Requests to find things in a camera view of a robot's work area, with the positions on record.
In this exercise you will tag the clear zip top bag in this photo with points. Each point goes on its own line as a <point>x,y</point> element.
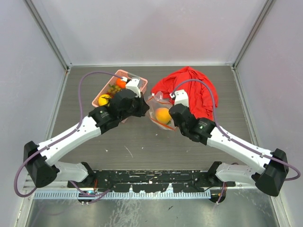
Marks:
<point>156,101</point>

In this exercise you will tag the yellow lemon fruit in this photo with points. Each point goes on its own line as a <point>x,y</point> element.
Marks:
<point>104,99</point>

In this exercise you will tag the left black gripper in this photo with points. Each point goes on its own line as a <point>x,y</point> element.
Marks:
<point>143,107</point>

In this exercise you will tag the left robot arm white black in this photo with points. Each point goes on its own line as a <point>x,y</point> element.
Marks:
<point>43,160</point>

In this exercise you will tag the white slotted cable duct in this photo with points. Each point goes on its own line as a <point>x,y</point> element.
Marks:
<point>74,194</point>

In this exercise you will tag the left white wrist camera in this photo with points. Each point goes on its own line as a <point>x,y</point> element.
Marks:
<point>133,84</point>

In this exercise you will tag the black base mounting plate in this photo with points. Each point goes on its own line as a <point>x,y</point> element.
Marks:
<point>153,181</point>

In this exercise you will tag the orange tangerine fruit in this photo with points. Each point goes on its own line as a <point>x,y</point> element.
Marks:
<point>121,83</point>

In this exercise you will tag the pink plastic basket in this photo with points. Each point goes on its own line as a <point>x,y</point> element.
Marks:
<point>142,82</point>

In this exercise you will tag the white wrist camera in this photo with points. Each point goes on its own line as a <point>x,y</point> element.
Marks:
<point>180,97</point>
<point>133,84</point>

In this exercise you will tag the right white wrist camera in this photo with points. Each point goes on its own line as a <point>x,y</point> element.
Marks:
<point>180,97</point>

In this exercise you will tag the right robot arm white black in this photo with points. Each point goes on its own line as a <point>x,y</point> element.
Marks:
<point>263,168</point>

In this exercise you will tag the yellow orange peach fruit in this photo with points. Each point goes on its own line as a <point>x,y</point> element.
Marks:
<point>162,115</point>

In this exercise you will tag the brown longan bunch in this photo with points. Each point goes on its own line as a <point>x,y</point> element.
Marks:
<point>113,89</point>

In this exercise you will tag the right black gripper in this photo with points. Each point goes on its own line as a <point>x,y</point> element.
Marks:
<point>176,125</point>

